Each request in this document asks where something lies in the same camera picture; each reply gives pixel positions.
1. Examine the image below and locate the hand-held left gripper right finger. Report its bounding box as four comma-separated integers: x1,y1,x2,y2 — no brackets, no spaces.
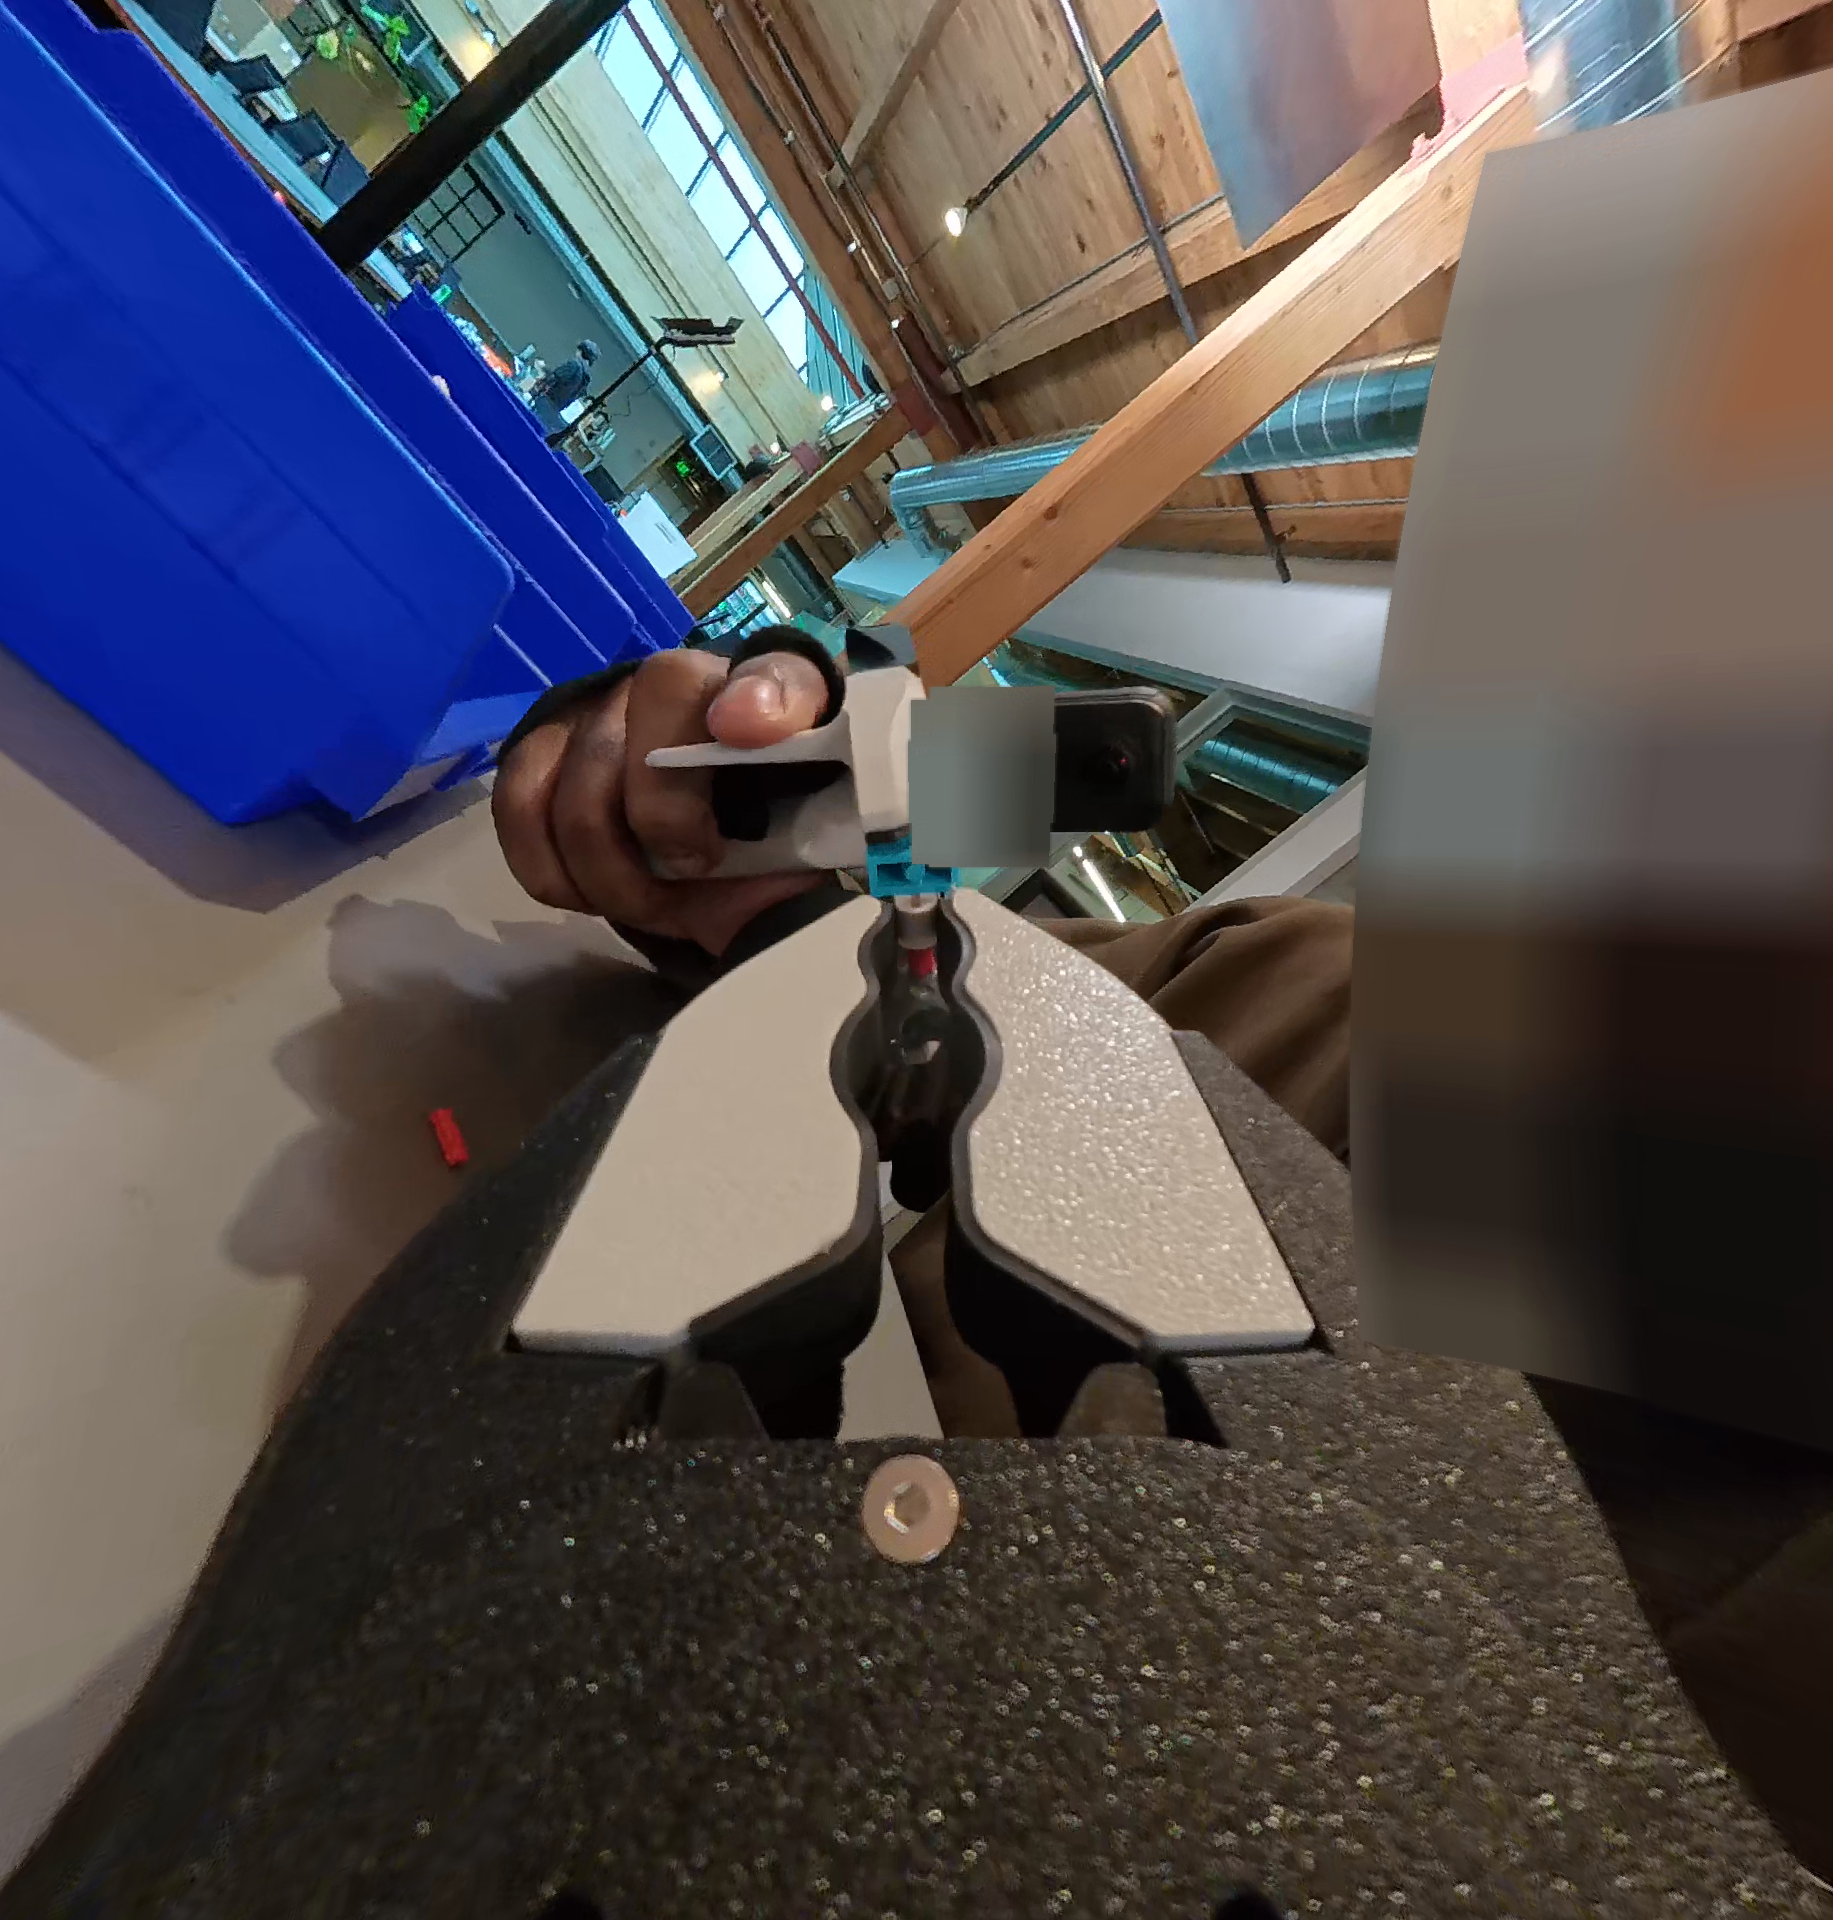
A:
940,889,1320,1358

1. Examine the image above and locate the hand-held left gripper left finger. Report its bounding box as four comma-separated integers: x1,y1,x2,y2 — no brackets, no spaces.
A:
510,895,881,1358

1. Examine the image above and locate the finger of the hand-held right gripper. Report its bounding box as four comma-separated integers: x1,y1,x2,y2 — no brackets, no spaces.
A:
852,669,920,869

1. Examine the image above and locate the teal brick with red pin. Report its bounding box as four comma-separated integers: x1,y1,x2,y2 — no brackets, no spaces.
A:
860,838,959,980

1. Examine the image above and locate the person's right hand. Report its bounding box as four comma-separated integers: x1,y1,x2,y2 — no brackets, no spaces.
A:
493,647,859,961

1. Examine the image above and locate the blue plastic bin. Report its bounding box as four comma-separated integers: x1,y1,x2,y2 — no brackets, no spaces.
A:
388,283,695,790
0,0,520,831

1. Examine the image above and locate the person's brown jacket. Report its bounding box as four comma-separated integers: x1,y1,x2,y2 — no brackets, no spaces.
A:
1530,1373,1833,1895

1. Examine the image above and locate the silver spiral duct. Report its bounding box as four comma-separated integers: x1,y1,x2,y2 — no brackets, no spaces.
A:
890,348,1441,515

